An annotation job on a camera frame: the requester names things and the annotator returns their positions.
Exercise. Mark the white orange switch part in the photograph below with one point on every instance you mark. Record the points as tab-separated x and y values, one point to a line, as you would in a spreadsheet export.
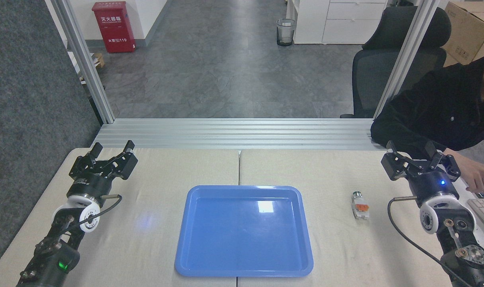
361	207

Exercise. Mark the silver aluminium post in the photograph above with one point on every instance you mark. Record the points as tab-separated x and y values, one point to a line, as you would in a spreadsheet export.
84	59
405	56

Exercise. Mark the black office chair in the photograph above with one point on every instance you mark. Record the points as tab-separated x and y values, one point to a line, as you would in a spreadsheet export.
373	75

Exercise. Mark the white drawer cabinet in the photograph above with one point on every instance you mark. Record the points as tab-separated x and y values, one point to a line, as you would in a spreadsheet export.
345	24

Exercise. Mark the brown cardboard box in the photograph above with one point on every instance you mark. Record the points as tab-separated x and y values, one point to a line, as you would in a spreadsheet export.
471	32

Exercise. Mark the red fire extinguisher box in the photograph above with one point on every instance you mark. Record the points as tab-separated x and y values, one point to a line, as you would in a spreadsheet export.
113	28

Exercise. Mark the grey mesh waste bin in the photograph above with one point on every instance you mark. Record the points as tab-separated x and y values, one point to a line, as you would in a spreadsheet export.
286	34

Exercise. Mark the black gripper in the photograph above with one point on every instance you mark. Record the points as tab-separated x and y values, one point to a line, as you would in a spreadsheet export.
431	185
89	184

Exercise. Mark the blue plastic tray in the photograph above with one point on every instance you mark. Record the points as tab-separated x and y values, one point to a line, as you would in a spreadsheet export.
244	235

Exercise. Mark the person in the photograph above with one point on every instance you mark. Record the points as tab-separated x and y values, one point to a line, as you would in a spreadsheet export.
437	111

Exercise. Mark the grey felt partition panel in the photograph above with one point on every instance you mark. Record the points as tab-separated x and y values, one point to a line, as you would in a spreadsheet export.
26	99

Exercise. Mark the silver aluminium rail base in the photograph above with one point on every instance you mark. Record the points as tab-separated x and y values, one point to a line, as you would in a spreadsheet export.
234	133

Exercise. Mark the person's hand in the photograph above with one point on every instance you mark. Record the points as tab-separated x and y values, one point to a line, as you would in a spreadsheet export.
475	175

